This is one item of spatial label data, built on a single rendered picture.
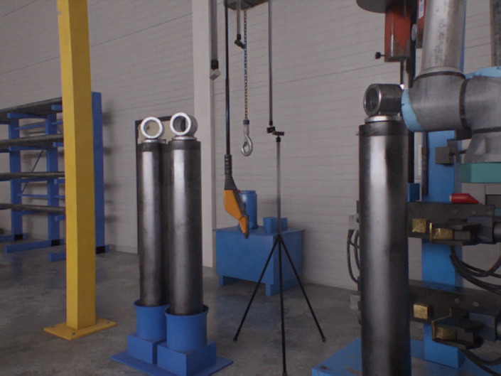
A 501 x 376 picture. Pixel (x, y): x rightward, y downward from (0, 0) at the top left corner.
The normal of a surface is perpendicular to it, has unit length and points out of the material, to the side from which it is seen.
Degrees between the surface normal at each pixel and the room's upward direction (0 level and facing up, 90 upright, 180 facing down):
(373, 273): 90
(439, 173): 90
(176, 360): 90
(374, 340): 90
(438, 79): 81
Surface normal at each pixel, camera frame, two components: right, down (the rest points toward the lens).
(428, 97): -0.63, -0.15
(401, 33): 0.09, 0.03
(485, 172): -0.25, 0.03
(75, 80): 0.77, 0.00
